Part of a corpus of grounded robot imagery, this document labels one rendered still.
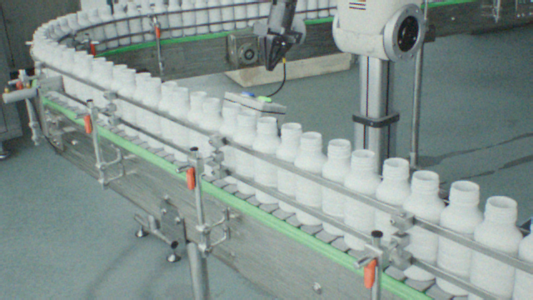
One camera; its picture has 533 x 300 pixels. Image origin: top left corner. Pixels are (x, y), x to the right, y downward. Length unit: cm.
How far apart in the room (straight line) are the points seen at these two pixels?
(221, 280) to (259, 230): 156
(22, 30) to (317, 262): 542
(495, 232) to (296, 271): 42
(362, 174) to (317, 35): 199
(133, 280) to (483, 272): 212
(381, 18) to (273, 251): 74
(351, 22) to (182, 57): 115
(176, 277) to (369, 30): 155
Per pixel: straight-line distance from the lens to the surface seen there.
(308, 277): 111
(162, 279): 278
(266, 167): 113
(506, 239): 85
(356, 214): 99
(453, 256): 91
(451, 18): 334
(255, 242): 120
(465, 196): 87
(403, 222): 89
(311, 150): 104
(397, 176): 93
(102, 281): 285
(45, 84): 188
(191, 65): 271
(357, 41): 171
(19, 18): 626
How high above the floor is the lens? 155
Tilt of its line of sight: 23 degrees down
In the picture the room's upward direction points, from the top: 3 degrees counter-clockwise
